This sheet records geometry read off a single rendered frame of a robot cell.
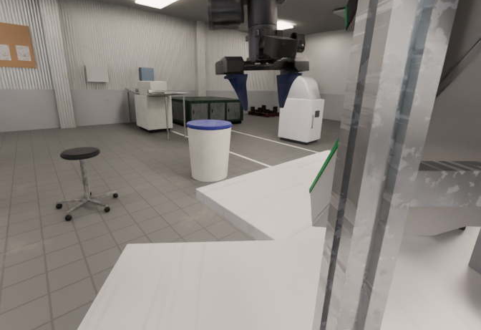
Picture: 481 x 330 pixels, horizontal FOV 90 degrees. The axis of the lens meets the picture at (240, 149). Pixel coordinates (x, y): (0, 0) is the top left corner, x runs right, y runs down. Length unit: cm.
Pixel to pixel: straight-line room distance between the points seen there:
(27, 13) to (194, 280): 712
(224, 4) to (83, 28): 696
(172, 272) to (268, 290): 15
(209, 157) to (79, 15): 548
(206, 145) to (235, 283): 242
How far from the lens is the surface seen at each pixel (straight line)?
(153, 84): 573
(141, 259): 46
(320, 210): 26
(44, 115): 724
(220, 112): 670
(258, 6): 50
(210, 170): 286
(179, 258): 45
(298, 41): 46
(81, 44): 734
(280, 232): 51
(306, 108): 485
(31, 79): 720
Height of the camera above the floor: 114
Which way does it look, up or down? 15 degrees down
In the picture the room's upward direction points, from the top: 2 degrees clockwise
